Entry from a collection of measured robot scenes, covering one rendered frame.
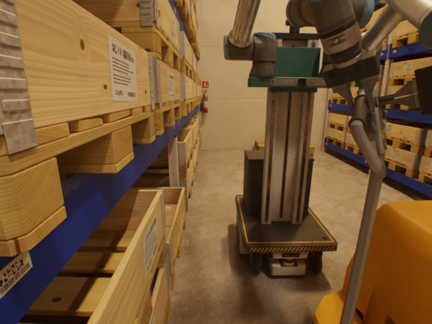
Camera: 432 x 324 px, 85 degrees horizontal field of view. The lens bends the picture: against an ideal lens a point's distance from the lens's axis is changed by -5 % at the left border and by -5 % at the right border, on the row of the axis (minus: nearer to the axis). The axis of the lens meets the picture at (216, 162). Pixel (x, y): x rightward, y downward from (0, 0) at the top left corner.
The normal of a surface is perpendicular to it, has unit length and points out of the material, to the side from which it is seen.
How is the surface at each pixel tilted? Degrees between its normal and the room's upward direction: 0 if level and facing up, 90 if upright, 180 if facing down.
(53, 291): 0
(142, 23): 90
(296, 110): 90
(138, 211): 90
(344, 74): 118
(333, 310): 22
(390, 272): 74
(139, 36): 90
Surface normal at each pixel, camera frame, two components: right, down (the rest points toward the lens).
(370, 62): -0.48, 0.65
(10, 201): 0.73, 0.18
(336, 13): -0.17, 0.57
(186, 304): 0.00, -0.96
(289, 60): 0.00, 0.26
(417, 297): -0.96, -0.26
